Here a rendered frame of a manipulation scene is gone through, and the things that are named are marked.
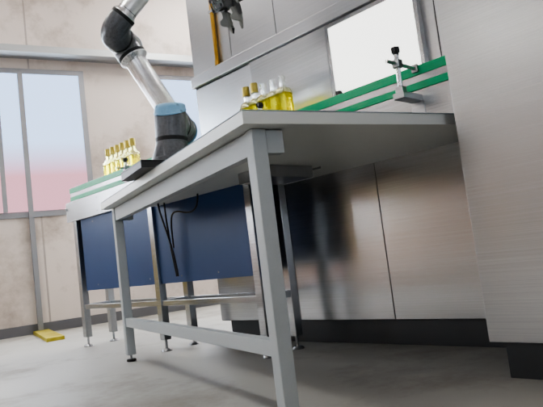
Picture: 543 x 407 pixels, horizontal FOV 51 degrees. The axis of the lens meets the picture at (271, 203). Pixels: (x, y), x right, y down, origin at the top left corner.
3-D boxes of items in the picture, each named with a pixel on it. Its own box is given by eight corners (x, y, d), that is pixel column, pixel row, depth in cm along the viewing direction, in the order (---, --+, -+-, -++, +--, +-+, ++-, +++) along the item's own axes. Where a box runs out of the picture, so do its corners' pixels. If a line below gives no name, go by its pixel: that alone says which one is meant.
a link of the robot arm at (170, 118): (150, 136, 203) (148, 99, 204) (161, 144, 216) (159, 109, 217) (183, 133, 202) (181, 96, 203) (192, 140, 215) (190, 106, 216)
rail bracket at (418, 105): (429, 117, 185) (419, 50, 187) (401, 112, 173) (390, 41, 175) (416, 120, 188) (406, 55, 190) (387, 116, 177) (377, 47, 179)
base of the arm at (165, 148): (154, 161, 198) (153, 133, 199) (149, 169, 212) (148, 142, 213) (197, 161, 203) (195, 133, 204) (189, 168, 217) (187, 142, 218)
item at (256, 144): (287, 430, 132) (250, 127, 138) (125, 361, 263) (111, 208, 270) (320, 419, 136) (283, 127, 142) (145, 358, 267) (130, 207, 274)
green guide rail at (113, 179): (262, 135, 229) (259, 116, 230) (260, 135, 229) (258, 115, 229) (71, 201, 354) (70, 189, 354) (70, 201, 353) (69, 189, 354)
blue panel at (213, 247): (299, 269, 239) (286, 169, 243) (268, 274, 227) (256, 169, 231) (113, 287, 352) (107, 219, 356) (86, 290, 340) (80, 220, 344)
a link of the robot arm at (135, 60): (170, 147, 214) (96, 33, 221) (180, 153, 229) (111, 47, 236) (196, 128, 214) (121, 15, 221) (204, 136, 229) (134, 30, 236)
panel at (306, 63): (431, 73, 205) (417, -16, 208) (427, 73, 203) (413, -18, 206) (262, 133, 269) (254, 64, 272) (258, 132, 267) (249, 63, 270)
